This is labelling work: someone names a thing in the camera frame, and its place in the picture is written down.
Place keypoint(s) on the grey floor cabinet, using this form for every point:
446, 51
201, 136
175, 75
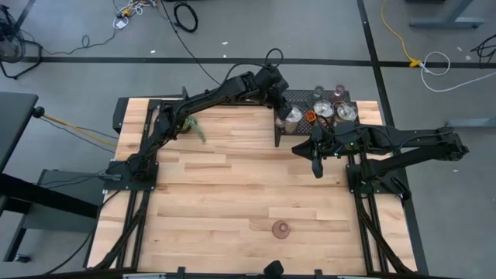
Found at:
66, 176

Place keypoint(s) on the green leafy sprig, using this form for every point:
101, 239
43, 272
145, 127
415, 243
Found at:
192, 124

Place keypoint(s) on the clear glass jar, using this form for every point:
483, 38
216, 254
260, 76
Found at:
346, 112
293, 116
323, 109

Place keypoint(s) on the white power adapter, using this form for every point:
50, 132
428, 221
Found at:
121, 24

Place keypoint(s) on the black floor fan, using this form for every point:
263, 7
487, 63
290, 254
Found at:
9, 46

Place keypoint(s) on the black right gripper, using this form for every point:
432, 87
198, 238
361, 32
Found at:
329, 145

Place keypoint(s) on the black desk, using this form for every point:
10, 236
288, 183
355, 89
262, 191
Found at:
15, 124

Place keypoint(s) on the black perforated metal shelf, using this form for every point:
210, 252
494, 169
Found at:
298, 97

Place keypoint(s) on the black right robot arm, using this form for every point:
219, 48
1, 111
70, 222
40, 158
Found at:
418, 139

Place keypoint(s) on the black table-level camera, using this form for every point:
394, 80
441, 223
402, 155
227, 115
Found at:
273, 268

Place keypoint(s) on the black aluminium frame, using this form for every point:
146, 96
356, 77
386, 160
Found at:
116, 182
354, 186

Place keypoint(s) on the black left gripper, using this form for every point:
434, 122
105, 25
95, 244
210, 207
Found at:
280, 97

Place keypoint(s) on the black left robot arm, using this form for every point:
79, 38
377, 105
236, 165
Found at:
217, 93

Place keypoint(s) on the clear ribbed glass vase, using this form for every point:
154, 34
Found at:
318, 92

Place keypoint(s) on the black round knob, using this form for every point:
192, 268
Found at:
38, 112

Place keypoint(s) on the small orange object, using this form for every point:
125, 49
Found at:
310, 116

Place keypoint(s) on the grey desk leg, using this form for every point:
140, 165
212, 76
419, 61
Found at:
445, 22
472, 122

